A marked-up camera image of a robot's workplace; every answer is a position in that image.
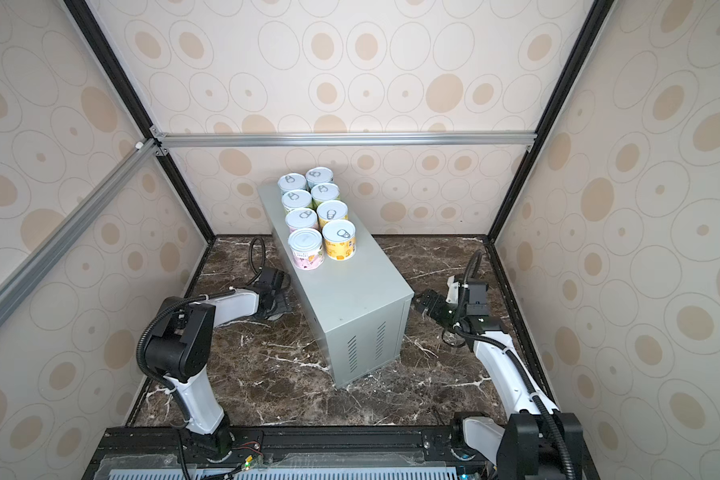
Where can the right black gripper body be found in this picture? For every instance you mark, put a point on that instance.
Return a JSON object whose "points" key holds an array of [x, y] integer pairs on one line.
{"points": [[444, 312]]}

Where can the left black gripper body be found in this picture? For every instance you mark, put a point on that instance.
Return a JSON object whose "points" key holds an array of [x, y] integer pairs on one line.
{"points": [[281, 306]]}

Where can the pink label can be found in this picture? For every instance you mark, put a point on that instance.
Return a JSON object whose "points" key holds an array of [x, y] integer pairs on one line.
{"points": [[301, 218], [306, 246]]}

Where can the yellow label can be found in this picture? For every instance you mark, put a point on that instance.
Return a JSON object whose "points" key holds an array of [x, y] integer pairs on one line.
{"points": [[339, 239], [331, 210]]}

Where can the light green label can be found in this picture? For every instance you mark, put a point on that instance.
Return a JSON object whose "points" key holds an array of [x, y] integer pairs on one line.
{"points": [[296, 199]]}

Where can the teal label can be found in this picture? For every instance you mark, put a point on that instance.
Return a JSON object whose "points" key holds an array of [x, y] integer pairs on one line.
{"points": [[318, 175], [292, 181]]}

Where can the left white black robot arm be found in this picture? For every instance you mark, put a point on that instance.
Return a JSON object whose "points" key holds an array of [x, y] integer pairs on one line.
{"points": [[175, 346]]}

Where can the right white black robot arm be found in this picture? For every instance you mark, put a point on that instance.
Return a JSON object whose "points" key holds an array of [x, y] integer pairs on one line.
{"points": [[510, 384]]}

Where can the grey metal cabinet box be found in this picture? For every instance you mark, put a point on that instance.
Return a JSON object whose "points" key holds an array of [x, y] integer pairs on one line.
{"points": [[357, 308]]}

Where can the left slanted aluminium bar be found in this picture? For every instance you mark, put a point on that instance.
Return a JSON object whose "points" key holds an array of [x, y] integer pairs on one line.
{"points": [[15, 289]]}

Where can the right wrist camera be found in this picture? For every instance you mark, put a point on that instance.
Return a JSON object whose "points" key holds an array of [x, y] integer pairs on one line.
{"points": [[454, 290]]}

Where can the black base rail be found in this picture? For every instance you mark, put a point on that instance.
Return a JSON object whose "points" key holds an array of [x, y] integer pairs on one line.
{"points": [[294, 452]]}

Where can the horizontal aluminium frame bar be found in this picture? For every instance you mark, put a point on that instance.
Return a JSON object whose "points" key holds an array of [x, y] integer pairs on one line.
{"points": [[362, 139]]}

